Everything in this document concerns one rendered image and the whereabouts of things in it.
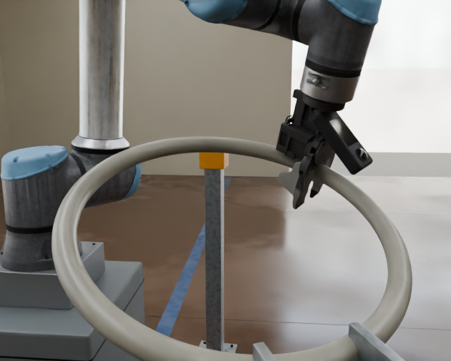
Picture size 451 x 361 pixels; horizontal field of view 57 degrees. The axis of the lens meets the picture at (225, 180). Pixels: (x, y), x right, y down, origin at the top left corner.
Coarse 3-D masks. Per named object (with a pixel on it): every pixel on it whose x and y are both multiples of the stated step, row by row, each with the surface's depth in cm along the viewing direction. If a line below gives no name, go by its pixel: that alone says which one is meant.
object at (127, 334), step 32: (128, 160) 69; (288, 160) 76; (352, 192) 69; (64, 224) 52; (384, 224) 62; (64, 256) 48; (64, 288) 46; (96, 288) 45; (96, 320) 42; (128, 320) 42; (384, 320) 46; (128, 352) 41; (160, 352) 40; (192, 352) 40; (224, 352) 41; (320, 352) 42; (352, 352) 42
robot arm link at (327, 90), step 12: (312, 72) 65; (300, 84) 69; (312, 84) 65; (324, 84) 64; (336, 84) 64; (348, 84) 64; (312, 96) 66; (324, 96) 65; (336, 96) 65; (348, 96) 65
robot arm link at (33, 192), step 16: (16, 160) 95; (32, 160) 94; (48, 160) 96; (64, 160) 100; (80, 160) 105; (16, 176) 94; (32, 176) 94; (48, 176) 96; (64, 176) 100; (80, 176) 103; (16, 192) 95; (32, 192) 95; (48, 192) 97; (64, 192) 100; (16, 208) 96; (32, 208) 96; (48, 208) 97; (16, 224) 96; (32, 224) 96; (48, 224) 98
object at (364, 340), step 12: (360, 324) 43; (348, 336) 44; (360, 336) 42; (372, 336) 41; (264, 348) 39; (360, 348) 42; (372, 348) 40; (384, 348) 40; (264, 360) 38; (276, 360) 38; (360, 360) 42; (372, 360) 40; (384, 360) 39; (396, 360) 38
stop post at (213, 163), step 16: (208, 160) 192; (224, 160) 192; (208, 176) 196; (208, 192) 198; (208, 208) 199; (208, 224) 201; (208, 240) 202; (208, 256) 204; (208, 272) 206; (208, 288) 208; (208, 304) 209; (208, 320) 211; (208, 336) 213
